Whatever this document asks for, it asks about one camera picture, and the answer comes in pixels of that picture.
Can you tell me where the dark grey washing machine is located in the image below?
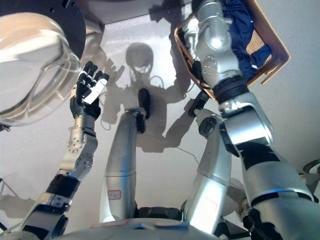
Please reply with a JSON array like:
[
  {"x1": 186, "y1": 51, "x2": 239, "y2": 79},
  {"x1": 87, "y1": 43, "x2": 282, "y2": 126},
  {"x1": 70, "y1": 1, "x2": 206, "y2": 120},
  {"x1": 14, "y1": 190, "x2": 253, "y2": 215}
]
[{"x1": 83, "y1": 0, "x2": 194, "y2": 26}]

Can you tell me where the grey white round device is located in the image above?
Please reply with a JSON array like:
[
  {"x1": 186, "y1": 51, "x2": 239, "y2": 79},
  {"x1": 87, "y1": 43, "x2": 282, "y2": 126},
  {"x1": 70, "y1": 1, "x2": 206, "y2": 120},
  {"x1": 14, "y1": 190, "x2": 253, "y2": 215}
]
[{"x1": 298, "y1": 159, "x2": 320, "y2": 181}]

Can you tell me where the silver left robot leg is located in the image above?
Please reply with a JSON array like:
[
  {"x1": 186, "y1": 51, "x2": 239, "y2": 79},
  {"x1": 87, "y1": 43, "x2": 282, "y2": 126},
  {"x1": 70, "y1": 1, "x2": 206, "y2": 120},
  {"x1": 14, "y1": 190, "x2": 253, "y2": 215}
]
[{"x1": 99, "y1": 107, "x2": 148, "y2": 224}]

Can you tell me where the silver robot leg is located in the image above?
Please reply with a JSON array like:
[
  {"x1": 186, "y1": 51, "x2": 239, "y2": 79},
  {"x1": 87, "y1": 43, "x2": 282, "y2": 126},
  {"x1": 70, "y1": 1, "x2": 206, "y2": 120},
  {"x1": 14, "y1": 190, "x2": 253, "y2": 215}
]
[
  {"x1": 99, "y1": 107, "x2": 148, "y2": 224},
  {"x1": 184, "y1": 112, "x2": 233, "y2": 236}
]

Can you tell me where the grey robot torso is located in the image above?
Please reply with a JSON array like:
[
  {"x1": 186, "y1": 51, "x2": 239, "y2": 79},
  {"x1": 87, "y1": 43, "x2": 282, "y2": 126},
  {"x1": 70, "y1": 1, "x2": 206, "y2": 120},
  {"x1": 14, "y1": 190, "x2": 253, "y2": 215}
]
[{"x1": 9, "y1": 218, "x2": 216, "y2": 240}]

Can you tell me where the navy blue garment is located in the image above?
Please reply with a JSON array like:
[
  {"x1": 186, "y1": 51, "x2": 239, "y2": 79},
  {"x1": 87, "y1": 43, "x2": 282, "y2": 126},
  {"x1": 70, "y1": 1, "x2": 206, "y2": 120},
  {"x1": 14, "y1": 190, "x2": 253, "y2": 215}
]
[{"x1": 221, "y1": 0, "x2": 273, "y2": 80}]

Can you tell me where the black left robot foot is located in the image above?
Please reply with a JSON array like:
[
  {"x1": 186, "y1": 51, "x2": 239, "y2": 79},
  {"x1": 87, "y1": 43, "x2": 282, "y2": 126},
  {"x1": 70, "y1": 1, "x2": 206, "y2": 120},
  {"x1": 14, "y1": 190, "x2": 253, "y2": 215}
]
[{"x1": 137, "y1": 87, "x2": 152, "y2": 120}]

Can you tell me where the silver right robot leg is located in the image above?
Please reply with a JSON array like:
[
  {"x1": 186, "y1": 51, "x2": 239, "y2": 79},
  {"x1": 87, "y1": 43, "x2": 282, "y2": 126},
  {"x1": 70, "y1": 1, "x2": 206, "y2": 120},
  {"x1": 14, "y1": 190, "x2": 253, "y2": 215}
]
[{"x1": 184, "y1": 112, "x2": 233, "y2": 236}]

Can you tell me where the round glass washer door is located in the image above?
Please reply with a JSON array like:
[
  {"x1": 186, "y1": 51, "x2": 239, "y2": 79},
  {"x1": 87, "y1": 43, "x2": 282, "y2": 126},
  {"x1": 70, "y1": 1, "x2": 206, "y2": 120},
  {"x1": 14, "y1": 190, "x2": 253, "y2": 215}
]
[{"x1": 0, "y1": 0, "x2": 87, "y2": 126}]

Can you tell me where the woven wooden laundry basket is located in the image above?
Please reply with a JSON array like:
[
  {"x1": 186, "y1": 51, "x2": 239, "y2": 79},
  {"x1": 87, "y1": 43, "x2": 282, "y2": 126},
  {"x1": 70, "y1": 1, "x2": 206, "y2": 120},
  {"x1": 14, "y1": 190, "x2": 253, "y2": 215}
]
[{"x1": 173, "y1": 0, "x2": 292, "y2": 101}]

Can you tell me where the large black garment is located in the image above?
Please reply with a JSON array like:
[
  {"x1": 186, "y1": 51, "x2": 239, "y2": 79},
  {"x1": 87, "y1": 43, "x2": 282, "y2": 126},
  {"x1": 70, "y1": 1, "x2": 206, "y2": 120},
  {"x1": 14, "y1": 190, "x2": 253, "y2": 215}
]
[{"x1": 190, "y1": 60, "x2": 204, "y2": 84}]

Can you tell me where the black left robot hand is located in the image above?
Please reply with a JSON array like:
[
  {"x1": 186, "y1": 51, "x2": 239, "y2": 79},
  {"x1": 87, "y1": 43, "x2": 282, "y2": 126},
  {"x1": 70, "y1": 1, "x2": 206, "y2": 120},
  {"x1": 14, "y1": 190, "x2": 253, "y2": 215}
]
[{"x1": 69, "y1": 61, "x2": 110, "y2": 119}]

